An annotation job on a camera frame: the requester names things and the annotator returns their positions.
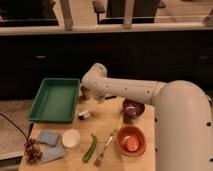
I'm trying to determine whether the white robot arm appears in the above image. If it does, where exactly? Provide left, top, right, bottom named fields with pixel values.
left=82, top=63, right=213, bottom=171

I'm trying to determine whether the small metal cup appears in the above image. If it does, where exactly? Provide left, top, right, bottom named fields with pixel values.
left=81, top=87, right=91, bottom=100

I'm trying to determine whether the dark purple bowl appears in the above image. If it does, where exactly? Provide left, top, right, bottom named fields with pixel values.
left=122, top=99, right=145, bottom=124

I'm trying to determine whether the green plastic tray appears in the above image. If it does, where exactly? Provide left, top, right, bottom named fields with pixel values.
left=28, top=78, right=80, bottom=123

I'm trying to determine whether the orange bowl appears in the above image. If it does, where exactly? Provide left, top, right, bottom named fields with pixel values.
left=115, top=125, right=146, bottom=157

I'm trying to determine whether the orange egg-shaped object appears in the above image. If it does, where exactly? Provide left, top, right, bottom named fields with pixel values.
left=125, top=137, right=139, bottom=152

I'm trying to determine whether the green chili pepper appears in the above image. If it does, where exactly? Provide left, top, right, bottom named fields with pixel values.
left=82, top=134, right=97, bottom=163

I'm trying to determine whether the dark chair behind counter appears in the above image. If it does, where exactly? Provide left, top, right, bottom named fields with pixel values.
left=92, top=0, right=166, bottom=24

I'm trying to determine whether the blue sponge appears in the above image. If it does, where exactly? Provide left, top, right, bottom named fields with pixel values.
left=38, top=131, right=59, bottom=146

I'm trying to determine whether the metal fork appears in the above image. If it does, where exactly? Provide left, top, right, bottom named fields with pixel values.
left=93, top=133, right=115, bottom=167

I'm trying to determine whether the grey blue cloth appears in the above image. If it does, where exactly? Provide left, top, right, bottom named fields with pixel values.
left=40, top=142, right=66, bottom=164

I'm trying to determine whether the bunch of brown grapes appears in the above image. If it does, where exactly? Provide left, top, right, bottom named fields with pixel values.
left=24, top=138, right=42, bottom=164

